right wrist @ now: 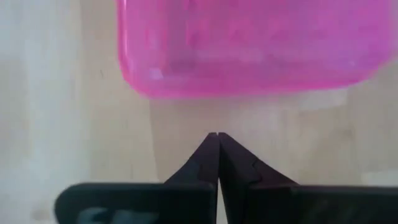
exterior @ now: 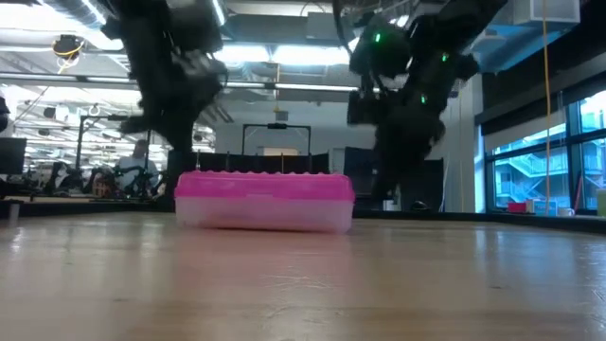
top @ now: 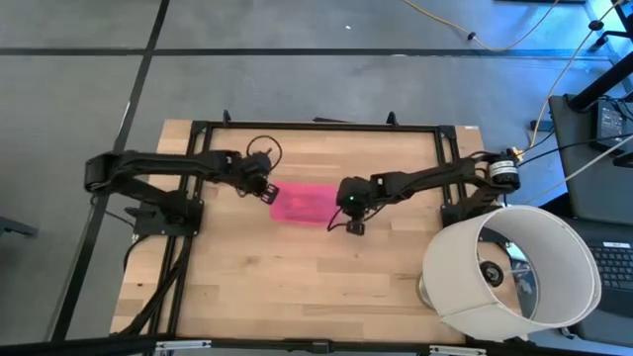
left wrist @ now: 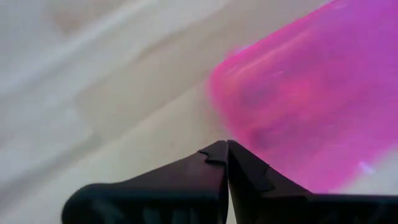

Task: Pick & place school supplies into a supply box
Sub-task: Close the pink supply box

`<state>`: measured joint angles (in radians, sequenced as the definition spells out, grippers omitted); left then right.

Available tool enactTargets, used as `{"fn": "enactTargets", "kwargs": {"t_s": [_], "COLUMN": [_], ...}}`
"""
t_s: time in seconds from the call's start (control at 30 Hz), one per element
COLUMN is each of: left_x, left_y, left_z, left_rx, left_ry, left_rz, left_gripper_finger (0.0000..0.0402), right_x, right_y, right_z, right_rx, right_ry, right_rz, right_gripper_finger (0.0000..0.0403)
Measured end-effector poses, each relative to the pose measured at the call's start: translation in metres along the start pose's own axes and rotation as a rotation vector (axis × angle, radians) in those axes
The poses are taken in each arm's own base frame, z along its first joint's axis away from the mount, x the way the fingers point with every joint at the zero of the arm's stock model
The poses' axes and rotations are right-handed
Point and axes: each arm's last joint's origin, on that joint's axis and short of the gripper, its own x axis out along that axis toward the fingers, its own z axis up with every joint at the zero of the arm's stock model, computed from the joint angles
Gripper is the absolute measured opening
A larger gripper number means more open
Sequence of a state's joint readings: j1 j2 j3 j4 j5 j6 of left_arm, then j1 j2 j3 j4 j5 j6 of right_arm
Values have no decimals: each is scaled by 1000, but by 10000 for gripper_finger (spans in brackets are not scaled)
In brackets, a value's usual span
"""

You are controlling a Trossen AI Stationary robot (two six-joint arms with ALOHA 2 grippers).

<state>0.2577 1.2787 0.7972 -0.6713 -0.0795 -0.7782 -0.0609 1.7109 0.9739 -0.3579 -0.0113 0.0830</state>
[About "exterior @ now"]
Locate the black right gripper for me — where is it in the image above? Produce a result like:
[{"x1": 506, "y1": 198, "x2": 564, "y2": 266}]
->
[{"x1": 373, "y1": 85, "x2": 449, "y2": 201}]

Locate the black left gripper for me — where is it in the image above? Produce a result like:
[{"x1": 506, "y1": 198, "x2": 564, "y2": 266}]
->
[{"x1": 119, "y1": 48, "x2": 230, "y2": 153}]

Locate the pink plastic box lid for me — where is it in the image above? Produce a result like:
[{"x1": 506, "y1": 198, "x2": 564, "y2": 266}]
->
[{"x1": 173, "y1": 170, "x2": 357, "y2": 205}]

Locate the clear plastic supply box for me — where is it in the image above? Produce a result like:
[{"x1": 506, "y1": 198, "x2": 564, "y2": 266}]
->
[{"x1": 174, "y1": 196, "x2": 355, "y2": 235}]

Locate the dark monitor on stand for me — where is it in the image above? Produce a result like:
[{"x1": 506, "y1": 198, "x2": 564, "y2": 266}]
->
[{"x1": 342, "y1": 146, "x2": 380, "y2": 180}]

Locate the person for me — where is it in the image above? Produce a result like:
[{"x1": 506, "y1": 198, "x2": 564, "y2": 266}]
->
[{"x1": 115, "y1": 138, "x2": 161, "y2": 196}]

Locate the ceiling light strip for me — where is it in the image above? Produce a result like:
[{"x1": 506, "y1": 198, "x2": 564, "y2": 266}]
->
[{"x1": 222, "y1": 80, "x2": 380, "y2": 95}]

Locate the dark computer monitor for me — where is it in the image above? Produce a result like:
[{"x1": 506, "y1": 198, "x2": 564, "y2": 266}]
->
[{"x1": 0, "y1": 136, "x2": 28, "y2": 176}]

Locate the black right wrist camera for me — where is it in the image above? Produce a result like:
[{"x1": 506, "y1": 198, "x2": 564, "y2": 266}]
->
[{"x1": 347, "y1": 88, "x2": 382, "y2": 126}]

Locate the black rig frame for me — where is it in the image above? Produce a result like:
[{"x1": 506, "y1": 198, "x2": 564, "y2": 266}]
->
[
  {"x1": 75, "y1": 113, "x2": 153, "y2": 187},
  {"x1": 241, "y1": 122, "x2": 312, "y2": 155}
]

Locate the ceiling cable reel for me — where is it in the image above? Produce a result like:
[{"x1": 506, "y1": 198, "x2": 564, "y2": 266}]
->
[{"x1": 50, "y1": 33, "x2": 87, "y2": 63}]

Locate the black table frame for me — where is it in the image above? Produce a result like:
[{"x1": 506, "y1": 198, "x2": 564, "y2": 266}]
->
[{"x1": 0, "y1": 196, "x2": 606, "y2": 233}]

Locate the yellow hanging cord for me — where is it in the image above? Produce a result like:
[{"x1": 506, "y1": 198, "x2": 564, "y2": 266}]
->
[{"x1": 541, "y1": 0, "x2": 555, "y2": 217}]

